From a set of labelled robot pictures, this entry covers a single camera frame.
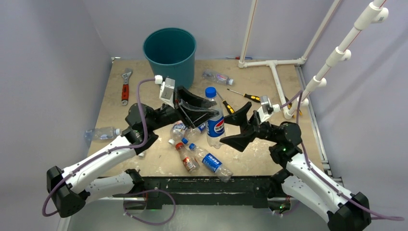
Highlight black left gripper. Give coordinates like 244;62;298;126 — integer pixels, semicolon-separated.
148;86;218;131

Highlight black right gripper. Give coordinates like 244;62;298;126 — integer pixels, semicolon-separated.
219;102;280;151

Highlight pepsi bottle blue cap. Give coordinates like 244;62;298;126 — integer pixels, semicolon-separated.
205;87;226;149
181;138;233;182

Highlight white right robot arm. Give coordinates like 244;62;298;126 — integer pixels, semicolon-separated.
221;102;371;231

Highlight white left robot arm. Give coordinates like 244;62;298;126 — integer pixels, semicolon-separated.
46;86;219;218

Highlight teal plastic bin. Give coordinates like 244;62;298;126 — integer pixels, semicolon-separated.
142;27;197;89

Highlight short yellow black screwdriver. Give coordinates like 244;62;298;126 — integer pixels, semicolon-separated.
217;91;235;115

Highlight clear bottle red white label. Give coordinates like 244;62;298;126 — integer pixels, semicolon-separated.
168;121;188;145

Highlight upper Pepsi bottle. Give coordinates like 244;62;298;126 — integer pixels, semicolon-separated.
185;123;206;141

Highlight long yellow black screwdriver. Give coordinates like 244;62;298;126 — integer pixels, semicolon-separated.
227;89;260;103

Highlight clear bottle purple label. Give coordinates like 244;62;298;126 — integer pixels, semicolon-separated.
202;69;234;86

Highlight red cap small bottle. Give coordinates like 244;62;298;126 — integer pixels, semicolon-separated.
175;142;200;173

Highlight red blue pen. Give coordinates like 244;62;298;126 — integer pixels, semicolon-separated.
225;56;253;60

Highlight clear bottle at left edge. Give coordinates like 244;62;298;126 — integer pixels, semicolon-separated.
84;127;121;141

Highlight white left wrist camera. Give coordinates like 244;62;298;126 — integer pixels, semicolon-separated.
154;75;175;108

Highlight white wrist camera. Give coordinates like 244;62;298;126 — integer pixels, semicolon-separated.
154;75;175;108
257;95;281;123

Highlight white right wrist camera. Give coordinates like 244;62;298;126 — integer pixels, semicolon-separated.
257;95;281;123

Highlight yellow handled pliers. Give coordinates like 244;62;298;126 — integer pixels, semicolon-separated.
285;96;303;117

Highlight red handled adjustable wrench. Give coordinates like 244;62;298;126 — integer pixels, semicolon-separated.
121;68;133;106

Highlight black metal base frame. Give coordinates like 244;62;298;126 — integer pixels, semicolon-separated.
113;175;288;211

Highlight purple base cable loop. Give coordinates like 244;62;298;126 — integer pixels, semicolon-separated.
123;189;177;227

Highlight white PVC pipe frame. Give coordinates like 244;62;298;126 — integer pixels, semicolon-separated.
238;0;390;120

